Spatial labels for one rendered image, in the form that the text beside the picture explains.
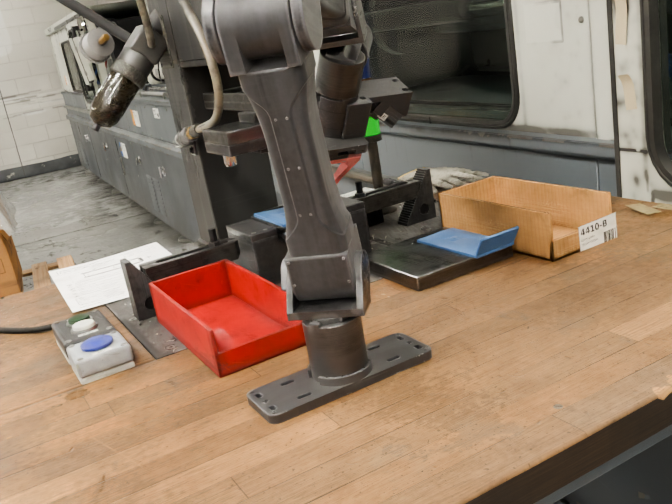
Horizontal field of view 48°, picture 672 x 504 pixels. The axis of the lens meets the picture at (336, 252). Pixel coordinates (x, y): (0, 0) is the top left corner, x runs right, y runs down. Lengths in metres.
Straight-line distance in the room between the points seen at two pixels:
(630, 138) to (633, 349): 0.63
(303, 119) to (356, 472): 0.31
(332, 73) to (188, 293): 0.39
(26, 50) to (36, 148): 1.20
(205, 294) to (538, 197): 0.54
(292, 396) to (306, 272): 0.13
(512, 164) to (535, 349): 0.90
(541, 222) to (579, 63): 0.52
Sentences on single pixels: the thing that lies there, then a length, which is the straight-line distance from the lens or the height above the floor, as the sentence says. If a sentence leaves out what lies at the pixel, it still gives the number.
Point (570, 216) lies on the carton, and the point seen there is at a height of 0.92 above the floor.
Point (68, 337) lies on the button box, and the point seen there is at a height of 0.93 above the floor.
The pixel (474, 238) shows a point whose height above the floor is 0.92.
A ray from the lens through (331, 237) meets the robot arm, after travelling 0.74.
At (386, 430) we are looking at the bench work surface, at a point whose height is 0.90.
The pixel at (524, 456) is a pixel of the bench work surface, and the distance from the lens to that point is 0.67.
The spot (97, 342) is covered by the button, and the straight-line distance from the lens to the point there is 0.99.
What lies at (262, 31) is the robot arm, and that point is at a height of 1.27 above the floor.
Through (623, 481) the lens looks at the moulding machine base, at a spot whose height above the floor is 0.25.
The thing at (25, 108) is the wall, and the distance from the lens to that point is 10.30.
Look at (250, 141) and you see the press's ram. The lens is 1.10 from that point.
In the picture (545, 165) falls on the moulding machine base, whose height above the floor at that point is 0.91.
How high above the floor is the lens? 1.27
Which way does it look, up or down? 17 degrees down
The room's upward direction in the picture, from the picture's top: 10 degrees counter-clockwise
